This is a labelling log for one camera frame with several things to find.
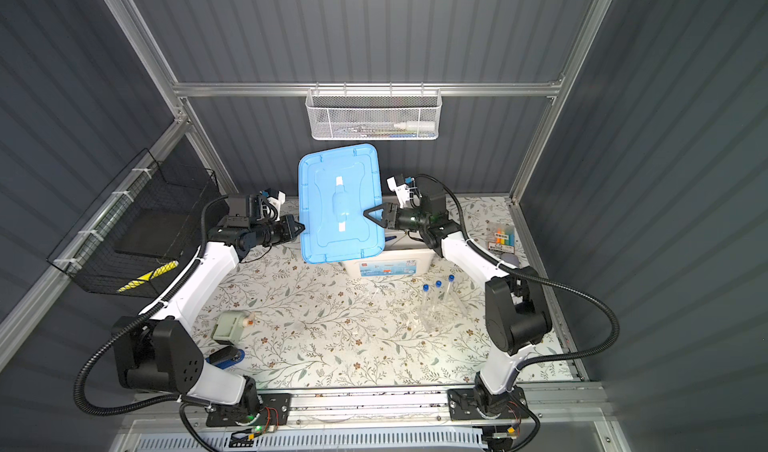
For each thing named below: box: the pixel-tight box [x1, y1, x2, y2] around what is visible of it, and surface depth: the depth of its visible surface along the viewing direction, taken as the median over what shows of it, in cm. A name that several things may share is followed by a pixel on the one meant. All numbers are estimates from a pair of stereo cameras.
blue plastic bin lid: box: [298, 144, 385, 264], surface depth 85 cm
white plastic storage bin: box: [342, 248, 435, 279], surface depth 93 cm
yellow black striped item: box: [117, 260, 179, 293], surface depth 68 cm
